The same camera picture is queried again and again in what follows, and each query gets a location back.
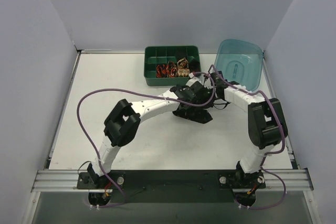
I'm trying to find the black gold floral tie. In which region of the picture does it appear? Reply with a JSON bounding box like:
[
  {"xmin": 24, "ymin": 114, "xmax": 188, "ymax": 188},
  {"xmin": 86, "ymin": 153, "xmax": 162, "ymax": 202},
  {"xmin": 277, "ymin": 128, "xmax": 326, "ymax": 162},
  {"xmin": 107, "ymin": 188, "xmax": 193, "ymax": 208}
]
[{"xmin": 173, "ymin": 108, "xmax": 213, "ymax": 124}]

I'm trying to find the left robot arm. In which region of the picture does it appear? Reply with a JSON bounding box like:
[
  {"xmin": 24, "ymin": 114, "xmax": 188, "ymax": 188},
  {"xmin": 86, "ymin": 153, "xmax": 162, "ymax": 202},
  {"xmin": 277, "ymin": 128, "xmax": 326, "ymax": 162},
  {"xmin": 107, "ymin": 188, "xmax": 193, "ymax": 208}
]
[{"xmin": 87, "ymin": 78, "xmax": 215, "ymax": 186}]

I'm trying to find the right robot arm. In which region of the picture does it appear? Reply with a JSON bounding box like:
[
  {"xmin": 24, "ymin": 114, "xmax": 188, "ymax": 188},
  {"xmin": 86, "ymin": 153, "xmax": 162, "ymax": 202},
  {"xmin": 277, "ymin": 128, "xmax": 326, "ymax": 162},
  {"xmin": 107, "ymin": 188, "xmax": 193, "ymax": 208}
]
[{"xmin": 210, "ymin": 71, "xmax": 288, "ymax": 174}]

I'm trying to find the beige patterned rolled tie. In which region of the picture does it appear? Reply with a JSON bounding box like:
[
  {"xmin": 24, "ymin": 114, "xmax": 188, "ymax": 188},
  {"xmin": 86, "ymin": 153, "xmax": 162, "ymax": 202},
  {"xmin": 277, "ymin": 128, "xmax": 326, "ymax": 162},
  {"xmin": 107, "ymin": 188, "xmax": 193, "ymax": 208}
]
[{"xmin": 177, "ymin": 58, "xmax": 190, "ymax": 78}]

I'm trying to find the orange patterned rolled tie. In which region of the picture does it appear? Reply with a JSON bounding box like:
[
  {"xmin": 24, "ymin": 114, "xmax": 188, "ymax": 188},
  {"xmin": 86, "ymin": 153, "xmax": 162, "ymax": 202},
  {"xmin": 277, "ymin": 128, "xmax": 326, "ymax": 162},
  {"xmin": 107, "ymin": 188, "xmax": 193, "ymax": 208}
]
[{"xmin": 166, "ymin": 61, "xmax": 178, "ymax": 78}]

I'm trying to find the translucent blue plastic tub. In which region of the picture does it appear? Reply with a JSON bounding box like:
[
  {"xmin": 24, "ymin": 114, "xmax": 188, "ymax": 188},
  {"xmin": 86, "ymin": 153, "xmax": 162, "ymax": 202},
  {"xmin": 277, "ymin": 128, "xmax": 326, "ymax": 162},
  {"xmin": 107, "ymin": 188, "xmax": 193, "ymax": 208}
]
[{"xmin": 215, "ymin": 39, "xmax": 264, "ymax": 91}]

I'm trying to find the green compartment tray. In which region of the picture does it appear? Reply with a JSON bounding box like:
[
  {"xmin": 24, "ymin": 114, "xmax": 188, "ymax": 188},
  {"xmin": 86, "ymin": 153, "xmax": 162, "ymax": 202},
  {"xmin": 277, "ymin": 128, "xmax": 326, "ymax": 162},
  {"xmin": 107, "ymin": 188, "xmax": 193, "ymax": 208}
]
[{"xmin": 144, "ymin": 46, "xmax": 201, "ymax": 87}]

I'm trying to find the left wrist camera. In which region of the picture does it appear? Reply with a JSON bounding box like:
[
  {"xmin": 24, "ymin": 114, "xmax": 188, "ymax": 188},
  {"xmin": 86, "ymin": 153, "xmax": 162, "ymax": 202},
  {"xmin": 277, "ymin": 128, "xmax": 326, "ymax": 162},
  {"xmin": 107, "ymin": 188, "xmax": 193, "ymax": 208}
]
[{"xmin": 188, "ymin": 72, "xmax": 204, "ymax": 82}]

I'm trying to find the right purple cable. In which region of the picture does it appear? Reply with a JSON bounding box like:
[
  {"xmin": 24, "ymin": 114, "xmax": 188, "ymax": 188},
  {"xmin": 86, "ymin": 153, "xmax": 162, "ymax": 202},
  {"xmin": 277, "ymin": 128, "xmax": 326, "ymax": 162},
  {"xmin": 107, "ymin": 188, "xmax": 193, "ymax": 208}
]
[{"xmin": 207, "ymin": 64, "xmax": 288, "ymax": 210}]

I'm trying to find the purple cable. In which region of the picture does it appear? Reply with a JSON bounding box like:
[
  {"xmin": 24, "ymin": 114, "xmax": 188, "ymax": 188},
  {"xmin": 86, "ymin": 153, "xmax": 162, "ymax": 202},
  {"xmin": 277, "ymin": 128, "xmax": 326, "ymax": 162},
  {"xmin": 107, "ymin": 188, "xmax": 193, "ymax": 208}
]
[
  {"xmin": 207, "ymin": 64, "xmax": 288, "ymax": 210},
  {"xmin": 76, "ymin": 71, "xmax": 217, "ymax": 208}
]

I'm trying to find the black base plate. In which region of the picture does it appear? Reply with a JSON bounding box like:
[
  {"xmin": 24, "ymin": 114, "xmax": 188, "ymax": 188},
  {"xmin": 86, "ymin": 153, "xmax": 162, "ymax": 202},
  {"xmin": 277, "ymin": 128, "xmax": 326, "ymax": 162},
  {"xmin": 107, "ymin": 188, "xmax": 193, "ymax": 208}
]
[{"xmin": 77, "ymin": 170, "xmax": 266, "ymax": 205}]

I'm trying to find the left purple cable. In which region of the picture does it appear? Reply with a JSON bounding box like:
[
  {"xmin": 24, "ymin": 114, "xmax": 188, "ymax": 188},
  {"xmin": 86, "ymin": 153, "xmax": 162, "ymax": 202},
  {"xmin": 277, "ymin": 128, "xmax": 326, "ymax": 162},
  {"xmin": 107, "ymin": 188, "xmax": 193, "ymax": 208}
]
[{"xmin": 76, "ymin": 71, "xmax": 217, "ymax": 208}]

